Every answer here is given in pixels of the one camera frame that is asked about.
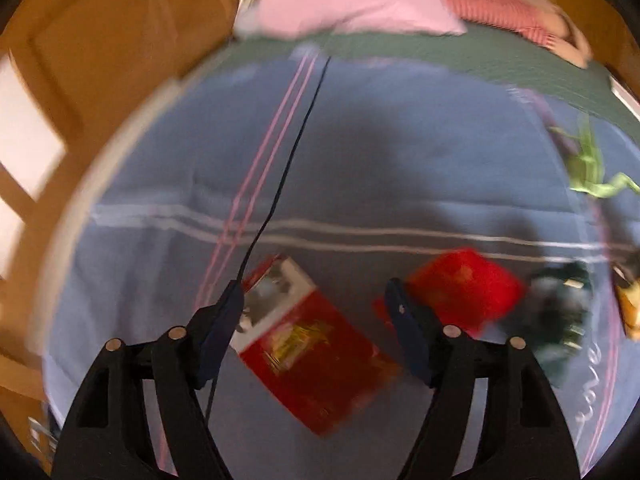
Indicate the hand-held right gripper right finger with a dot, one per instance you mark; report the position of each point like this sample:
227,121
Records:
407,326

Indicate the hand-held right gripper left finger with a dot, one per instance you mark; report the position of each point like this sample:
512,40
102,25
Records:
225,321

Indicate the red packet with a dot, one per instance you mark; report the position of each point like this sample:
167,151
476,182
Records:
465,285

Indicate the red white carton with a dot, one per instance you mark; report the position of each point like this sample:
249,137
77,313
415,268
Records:
310,361

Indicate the dark green foil wrapper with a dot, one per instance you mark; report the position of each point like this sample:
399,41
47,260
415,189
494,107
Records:
560,306

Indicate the large yellow snack bag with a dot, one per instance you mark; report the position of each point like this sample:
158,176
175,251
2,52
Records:
630,311

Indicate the light green wrapper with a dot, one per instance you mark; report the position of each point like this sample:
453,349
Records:
592,171

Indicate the blue striped blanket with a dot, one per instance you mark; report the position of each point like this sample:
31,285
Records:
375,185

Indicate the green quilted mattress pad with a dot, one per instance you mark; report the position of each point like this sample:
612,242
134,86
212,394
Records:
450,56

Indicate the light blue cushion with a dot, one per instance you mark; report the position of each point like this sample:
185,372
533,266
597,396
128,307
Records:
247,23

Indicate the white flat board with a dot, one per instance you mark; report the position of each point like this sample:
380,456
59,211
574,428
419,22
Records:
629,103

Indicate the striped plush toy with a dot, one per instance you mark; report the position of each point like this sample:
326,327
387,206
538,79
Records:
490,8

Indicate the wooden bed frame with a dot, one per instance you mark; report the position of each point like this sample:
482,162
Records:
100,35

